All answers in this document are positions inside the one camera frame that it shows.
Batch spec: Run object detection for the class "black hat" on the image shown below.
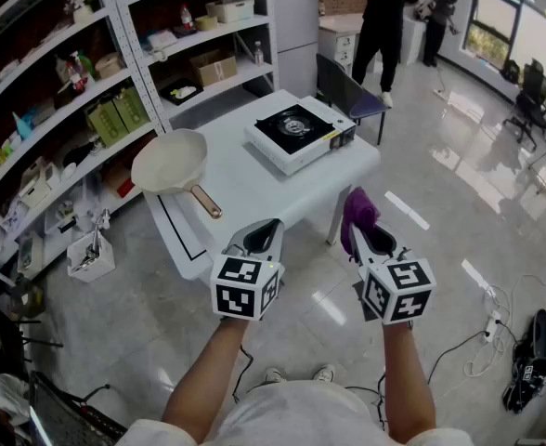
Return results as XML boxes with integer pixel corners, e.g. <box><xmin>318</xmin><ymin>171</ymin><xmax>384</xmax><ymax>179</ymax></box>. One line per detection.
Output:
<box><xmin>61</xmin><ymin>141</ymin><xmax>98</xmax><ymax>169</ymax></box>

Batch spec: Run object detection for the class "open cardboard box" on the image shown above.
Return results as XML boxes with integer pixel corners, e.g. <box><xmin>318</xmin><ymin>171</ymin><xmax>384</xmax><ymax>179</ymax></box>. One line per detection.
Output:
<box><xmin>188</xmin><ymin>48</ymin><xmax>239</xmax><ymax>87</ymax></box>

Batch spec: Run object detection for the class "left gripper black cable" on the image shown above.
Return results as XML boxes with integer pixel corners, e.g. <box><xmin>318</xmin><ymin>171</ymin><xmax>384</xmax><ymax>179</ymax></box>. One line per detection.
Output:
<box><xmin>232</xmin><ymin>344</ymin><xmax>254</xmax><ymax>403</ymax></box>

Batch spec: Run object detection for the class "black office chair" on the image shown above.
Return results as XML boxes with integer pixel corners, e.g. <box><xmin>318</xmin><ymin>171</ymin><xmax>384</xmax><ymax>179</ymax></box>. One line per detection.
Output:
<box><xmin>503</xmin><ymin>58</ymin><xmax>546</xmax><ymax>151</ymax></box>

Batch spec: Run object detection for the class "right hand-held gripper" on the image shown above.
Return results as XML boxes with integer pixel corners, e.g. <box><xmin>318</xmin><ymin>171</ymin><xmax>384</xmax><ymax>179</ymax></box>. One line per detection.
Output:
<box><xmin>349</xmin><ymin>223</ymin><xmax>437</xmax><ymax>327</ymax></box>

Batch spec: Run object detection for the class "narrow white shelf unit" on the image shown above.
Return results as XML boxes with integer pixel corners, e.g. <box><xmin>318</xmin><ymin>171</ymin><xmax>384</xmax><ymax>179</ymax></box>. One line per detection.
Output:
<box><xmin>108</xmin><ymin>0</ymin><xmax>281</xmax><ymax>132</ymax></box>

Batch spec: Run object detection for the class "large window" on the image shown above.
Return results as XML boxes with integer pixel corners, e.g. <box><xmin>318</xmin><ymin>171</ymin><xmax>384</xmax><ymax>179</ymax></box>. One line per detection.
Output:
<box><xmin>461</xmin><ymin>0</ymin><xmax>546</xmax><ymax>106</ymax></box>

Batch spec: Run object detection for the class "black chair with purple seat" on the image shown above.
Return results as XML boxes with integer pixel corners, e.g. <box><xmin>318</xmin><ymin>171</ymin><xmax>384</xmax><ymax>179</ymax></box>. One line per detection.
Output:
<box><xmin>315</xmin><ymin>52</ymin><xmax>389</xmax><ymax>147</ymax></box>

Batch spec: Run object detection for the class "white bin with utensils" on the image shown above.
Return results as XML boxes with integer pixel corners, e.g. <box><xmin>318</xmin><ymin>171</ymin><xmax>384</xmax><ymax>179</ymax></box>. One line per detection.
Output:
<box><xmin>66</xmin><ymin>209</ymin><xmax>116</xmax><ymax>283</ymax></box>

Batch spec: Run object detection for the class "white basket with handle holes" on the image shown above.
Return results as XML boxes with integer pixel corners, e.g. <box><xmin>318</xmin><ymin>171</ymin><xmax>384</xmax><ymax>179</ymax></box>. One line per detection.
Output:
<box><xmin>17</xmin><ymin>155</ymin><xmax>60</xmax><ymax>211</ymax></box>

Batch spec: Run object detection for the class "wide white shelf unit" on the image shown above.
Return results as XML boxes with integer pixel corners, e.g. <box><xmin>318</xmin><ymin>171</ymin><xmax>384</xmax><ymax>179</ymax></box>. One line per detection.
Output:
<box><xmin>0</xmin><ymin>0</ymin><xmax>163</xmax><ymax>269</ymax></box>

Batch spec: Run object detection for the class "black metal mesh table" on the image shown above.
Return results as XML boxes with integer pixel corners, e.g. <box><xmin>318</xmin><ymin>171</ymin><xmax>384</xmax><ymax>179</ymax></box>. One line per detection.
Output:
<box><xmin>29</xmin><ymin>370</ymin><xmax>128</xmax><ymax>446</ymax></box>

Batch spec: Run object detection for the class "black tray with food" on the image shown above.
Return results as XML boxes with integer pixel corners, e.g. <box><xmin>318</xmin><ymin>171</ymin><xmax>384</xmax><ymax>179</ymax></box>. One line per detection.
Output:
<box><xmin>159</xmin><ymin>77</ymin><xmax>204</xmax><ymax>107</ymax></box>

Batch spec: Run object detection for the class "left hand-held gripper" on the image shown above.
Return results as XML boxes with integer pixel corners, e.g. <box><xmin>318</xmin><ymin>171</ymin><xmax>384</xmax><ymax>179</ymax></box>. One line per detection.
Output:
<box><xmin>210</xmin><ymin>217</ymin><xmax>287</xmax><ymax>322</ymax></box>

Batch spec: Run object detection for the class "black equipment bundle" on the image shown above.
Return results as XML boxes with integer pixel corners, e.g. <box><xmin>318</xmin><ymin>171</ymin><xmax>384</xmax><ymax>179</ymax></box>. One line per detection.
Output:
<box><xmin>502</xmin><ymin>308</ymin><xmax>546</xmax><ymax>415</ymax></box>

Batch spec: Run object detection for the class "person's left forearm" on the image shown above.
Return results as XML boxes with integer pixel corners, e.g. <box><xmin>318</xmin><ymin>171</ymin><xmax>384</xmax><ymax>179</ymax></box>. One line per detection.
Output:
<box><xmin>161</xmin><ymin>316</ymin><xmax>251</xmax><ymax>445</ymax></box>

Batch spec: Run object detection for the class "white fridge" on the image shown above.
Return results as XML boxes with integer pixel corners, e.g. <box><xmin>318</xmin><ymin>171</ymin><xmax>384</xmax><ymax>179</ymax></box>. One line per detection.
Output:
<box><xmin>270</xmin><ymin>0</ymin><xmax>321</xmax><ymax>99</ymax></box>

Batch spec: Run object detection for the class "purple cloth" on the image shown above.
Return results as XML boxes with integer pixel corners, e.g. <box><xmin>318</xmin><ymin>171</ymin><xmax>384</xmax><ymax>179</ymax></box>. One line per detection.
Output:
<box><xmin>340</xmin><ymin>187</ymin><xmax>382</xmax><ymax>262</ymax></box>

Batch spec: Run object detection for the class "teal spray bottle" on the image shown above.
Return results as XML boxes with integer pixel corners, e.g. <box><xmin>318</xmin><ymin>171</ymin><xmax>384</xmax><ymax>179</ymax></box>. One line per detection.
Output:
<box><xmin>12</xmin><ymin>111</ymin><xmax>33</xmax><ymax>141</ymax></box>

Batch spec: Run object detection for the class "green bottle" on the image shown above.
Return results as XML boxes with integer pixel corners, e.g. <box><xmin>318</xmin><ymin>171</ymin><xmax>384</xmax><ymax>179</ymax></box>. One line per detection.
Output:
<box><xmin>77</xmin><ymin>51</ymin><xmax>97</xmax><ymax>81</ymax></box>

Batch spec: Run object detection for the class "white desk with drawers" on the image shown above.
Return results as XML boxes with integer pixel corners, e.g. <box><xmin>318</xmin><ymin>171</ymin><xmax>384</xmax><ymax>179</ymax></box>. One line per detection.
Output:
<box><xmin>318</xmin><ymin>12</ymin><xmax>425</xmax><ymax>76</ymax></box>

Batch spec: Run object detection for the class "green carton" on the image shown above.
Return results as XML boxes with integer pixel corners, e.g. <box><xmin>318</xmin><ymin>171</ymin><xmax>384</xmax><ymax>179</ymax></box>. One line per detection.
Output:
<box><xmin>84</xmin><ymin>98</ymin><xmax>128</xmax><ymax>148</ymax></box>
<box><xmin>112</xmin><ymin>85</ymin><xmax>151</xmax><ymax>134</ymax></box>

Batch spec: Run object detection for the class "dark soda bottle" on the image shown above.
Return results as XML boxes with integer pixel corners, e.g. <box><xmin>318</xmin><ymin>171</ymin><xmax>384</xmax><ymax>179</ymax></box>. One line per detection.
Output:
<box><xmin>66</xmin><ymin>60</ymin><xmax>86</xmax><ymax>95</ymax></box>

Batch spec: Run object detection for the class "person's right shoe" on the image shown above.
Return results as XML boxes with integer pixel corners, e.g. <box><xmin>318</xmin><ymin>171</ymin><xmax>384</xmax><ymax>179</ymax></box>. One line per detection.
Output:
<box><xmin>313</xmin><ymin>363</ymin><xmax>337</xmax><ymax>384</ymax></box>

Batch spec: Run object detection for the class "person's white shirt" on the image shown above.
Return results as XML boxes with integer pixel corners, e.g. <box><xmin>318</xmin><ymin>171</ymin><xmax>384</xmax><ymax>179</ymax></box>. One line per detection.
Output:
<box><xmin>114</xmin><ymin>378</ymin><xmax>476</xmax><ymax>446</ymax></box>

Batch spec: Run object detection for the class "clear bottle with red label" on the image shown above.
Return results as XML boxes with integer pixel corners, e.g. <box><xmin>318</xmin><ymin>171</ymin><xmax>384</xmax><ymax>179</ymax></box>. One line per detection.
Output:
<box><xmin>179</xmin><ymin>2</ymin><xmax>196</xmax><ymax>31</ymax></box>

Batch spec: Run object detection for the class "white portable gas stove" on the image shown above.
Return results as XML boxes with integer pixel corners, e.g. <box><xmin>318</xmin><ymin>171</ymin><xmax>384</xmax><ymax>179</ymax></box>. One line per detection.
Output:
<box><xmin>243</xmin><ymin>95</ymin><xmax>358</xmax><ymax>177</ymax></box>

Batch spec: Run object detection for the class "beige lidded basket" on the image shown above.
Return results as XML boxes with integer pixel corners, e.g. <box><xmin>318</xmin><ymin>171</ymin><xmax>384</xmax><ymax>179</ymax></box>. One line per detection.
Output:
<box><xmin>94</xmin><ymin>52</ymin><xmax>124</xmax><ymax>81</ymax></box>

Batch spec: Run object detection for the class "white storage basket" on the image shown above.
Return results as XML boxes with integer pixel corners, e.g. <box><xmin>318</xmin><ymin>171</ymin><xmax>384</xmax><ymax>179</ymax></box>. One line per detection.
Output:
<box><xmin>205</xmin><ymin>0</ymin><xmax>255</xmax><ymax>24</ymax></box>

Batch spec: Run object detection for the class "person's right forearm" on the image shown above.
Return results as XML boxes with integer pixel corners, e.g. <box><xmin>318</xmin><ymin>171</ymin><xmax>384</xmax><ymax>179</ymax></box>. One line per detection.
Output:
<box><xmin>382</xmin><ymin>321</ymin><xmax>437</xmax><ymax>445</ymax></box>

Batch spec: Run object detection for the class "white vase with flowers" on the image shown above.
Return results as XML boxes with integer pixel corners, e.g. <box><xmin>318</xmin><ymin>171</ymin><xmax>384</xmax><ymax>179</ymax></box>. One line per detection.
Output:
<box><xmin>63</xmin><ymin>0</ymin><xmax>100</xmax><ymax>23</ymax></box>

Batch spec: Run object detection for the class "white power strip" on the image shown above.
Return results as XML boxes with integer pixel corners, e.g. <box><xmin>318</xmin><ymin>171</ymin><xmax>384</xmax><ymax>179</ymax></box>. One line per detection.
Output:
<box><xmin>484</xmin><ymin>310</ymin><xmax>502</xmax><ymax>343</ymax></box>

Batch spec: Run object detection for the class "white telephone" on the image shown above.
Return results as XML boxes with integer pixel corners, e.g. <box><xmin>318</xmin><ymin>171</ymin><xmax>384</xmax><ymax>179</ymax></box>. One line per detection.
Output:
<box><xmin>146</xmin><ymin>29</ymin><xmax>180</xmax><ymax>62</ymax></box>

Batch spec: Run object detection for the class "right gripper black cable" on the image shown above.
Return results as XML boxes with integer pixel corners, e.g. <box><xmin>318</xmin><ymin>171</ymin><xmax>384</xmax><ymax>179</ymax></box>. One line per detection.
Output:
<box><xmin>346</xmin><ymin>372</ymin><xmax>388</xmax><ymax>431</ymax></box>

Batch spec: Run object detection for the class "cream frying pan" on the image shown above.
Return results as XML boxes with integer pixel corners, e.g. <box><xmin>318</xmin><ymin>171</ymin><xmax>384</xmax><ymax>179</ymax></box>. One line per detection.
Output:
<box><xmin>130</xmin><ymin>128</ymin><xmax>224</xmax><ymax>220</ymax></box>

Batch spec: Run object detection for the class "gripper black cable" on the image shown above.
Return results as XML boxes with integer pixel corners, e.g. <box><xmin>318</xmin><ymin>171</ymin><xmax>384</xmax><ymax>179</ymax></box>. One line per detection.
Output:
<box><xmin>232</xmin><ymin>344</ymin><xmax>254</xmax><ymax>403</ymax></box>
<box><xmin>346</xmin><ymin>372</ymin><xmax>388</xmax><ymax>431</ymax></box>

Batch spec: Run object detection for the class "red and brown flat box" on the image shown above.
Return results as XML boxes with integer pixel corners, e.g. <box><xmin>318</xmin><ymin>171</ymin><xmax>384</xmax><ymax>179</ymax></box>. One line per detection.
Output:
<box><xmin>103</xmin><ymin>160</ymin><xmax>137</xmax><ymax>199</ymax></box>

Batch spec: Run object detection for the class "white floor cable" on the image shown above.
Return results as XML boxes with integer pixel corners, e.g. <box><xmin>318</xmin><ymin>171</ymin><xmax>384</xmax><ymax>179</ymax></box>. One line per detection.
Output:
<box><xmin>462</xmin><ymin>274</ymin><xmax>546</xmax><ymax>378</ymax></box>

